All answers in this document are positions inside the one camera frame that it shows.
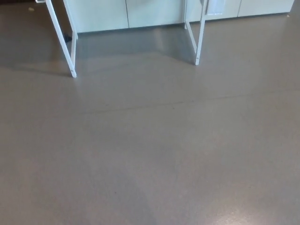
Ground white desk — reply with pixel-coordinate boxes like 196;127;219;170
35;0;207;79

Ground white cabinet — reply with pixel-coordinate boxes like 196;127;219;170
62;0;293;34

